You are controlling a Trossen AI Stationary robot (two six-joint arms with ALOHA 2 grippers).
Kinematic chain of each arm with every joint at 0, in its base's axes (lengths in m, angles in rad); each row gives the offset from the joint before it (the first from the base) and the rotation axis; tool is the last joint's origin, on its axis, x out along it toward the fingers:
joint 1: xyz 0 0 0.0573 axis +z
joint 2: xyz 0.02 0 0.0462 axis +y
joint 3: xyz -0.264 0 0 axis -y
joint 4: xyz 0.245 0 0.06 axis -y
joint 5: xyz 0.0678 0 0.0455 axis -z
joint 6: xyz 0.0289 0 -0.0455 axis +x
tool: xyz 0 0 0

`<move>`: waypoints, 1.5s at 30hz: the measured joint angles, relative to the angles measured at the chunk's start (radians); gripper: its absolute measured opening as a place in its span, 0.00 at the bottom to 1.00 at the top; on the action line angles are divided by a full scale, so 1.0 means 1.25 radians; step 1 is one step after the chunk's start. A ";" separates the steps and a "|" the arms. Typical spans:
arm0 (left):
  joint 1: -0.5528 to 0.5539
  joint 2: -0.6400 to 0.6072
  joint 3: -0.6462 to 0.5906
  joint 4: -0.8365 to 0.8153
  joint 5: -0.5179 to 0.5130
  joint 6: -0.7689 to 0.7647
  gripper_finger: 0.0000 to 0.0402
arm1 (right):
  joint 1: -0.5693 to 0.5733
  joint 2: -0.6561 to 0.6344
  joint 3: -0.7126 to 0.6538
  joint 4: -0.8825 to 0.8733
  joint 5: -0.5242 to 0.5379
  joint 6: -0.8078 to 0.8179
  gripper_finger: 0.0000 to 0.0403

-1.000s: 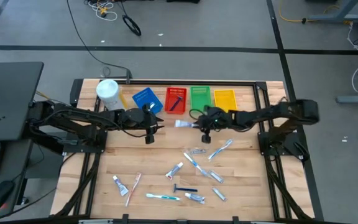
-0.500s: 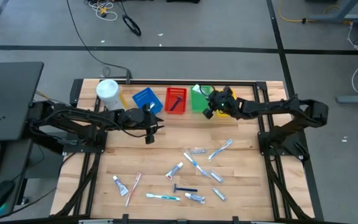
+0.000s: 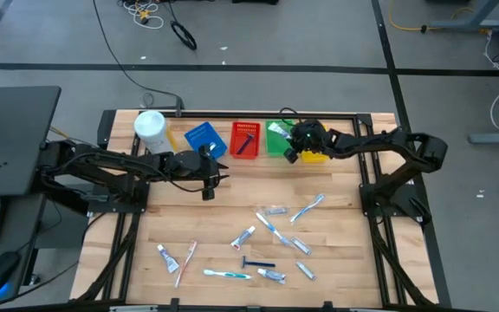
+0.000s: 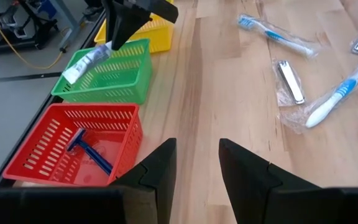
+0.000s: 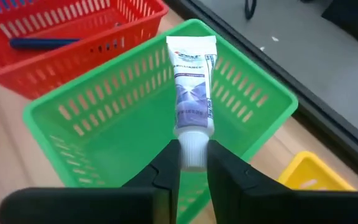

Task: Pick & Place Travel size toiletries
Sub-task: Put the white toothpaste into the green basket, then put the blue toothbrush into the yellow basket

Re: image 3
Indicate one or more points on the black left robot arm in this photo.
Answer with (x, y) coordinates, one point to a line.
(115, 162)

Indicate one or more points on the silver nail clipper packet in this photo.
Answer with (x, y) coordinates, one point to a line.
(271, 275)

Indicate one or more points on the black desk top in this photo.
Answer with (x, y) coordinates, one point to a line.
(11, 138)

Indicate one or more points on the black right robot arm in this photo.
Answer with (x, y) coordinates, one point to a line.
(384, 141)

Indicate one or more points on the black aluminium rig frame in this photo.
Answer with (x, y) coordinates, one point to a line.
(232, 115)

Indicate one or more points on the dark blue disposable razor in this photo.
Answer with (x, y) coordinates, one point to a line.
(245, 144)
(258, 263)

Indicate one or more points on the dark keyboard desk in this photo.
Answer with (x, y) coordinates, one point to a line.
(20, 225)

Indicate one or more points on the blue white toothbrush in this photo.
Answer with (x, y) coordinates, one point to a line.
(271, 226)
(308, 208)

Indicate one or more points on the grey desk foot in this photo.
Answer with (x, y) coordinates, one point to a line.
(496, 138)

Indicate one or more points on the black computer mouse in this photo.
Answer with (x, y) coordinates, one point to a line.
(0, 268)

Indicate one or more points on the white wipes canister yellow label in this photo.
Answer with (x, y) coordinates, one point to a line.
(150, 128)

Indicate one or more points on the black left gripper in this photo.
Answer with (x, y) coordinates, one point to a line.
(189, 167)

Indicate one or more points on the green plastic basket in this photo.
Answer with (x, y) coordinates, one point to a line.
(273, 145)

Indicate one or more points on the red plastic basket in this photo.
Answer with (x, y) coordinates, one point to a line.
(237, 149)

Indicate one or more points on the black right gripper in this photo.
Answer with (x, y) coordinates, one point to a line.
(312, 141)

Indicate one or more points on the small white toothpaste tube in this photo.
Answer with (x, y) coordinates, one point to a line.
(168, 259)

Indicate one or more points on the toothpaste tube red crimp end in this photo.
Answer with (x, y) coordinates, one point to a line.
(243, 238)

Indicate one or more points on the blue plastic basket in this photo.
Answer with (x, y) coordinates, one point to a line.
(199, 134)

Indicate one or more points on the red toothbrush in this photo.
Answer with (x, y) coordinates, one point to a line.
(185, 263)

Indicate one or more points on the grey desk leg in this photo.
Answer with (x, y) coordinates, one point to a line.
(470, 24)

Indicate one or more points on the teal toothbrush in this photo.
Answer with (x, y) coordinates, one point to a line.
(228, 274)

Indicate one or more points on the yellow plastic basket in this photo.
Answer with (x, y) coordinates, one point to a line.
(314, 157)

